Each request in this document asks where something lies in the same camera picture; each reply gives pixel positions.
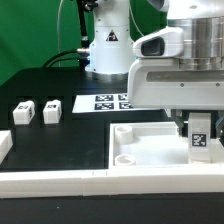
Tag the white marker sheet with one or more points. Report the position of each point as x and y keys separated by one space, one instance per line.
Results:
x=102 y=103

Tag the white front fence wall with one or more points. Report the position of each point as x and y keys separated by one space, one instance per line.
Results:
x=129 y=180

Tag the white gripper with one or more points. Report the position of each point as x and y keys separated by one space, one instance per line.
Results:
x=159 y=84

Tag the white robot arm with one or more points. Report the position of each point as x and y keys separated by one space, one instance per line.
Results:
x=180 y=67

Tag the white square tabletop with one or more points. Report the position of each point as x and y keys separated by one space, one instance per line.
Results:
x=147 y=144

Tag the white left fence block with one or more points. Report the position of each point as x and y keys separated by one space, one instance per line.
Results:
x=5 y=143

